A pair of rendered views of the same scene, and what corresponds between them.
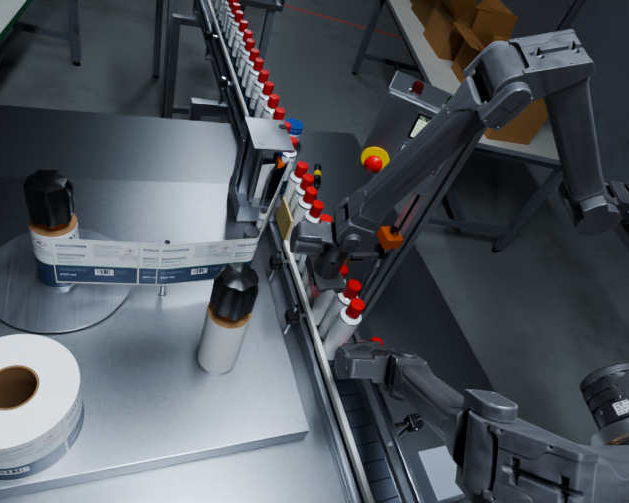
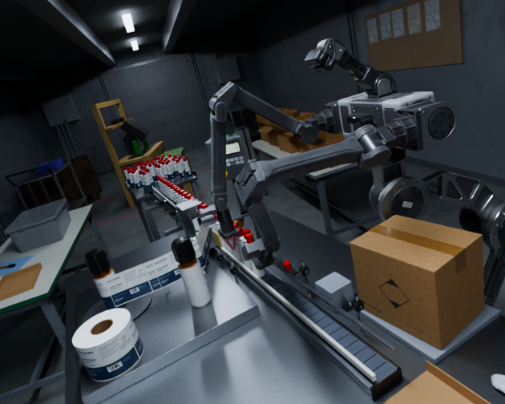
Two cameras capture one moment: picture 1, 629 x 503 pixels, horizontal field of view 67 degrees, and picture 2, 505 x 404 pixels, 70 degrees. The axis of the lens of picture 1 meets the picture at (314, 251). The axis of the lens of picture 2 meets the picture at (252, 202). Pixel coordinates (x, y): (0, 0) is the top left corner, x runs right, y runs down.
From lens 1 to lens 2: 83 cm
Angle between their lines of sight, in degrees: 26
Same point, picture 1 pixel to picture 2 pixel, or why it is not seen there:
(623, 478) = (272, 163)
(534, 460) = (244, 175)
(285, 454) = (252, 323)
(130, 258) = (142, 276)
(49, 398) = (119, 323)
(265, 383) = (228, 299)
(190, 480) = (205, 351)
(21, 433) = (110, 336)
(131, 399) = (163, 331)
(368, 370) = (255, 246)
